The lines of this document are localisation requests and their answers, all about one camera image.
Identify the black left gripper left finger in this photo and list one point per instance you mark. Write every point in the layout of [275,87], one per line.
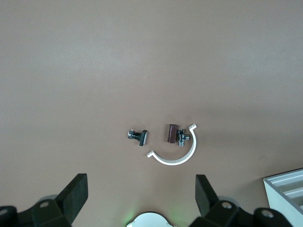
[71,201]

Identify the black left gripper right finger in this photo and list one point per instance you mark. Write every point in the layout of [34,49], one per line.
[207,201]

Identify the white drawer cabinet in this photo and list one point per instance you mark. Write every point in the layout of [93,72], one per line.
[279,196]

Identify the small metal valve fitting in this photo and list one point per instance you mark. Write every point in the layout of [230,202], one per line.
[181,138]

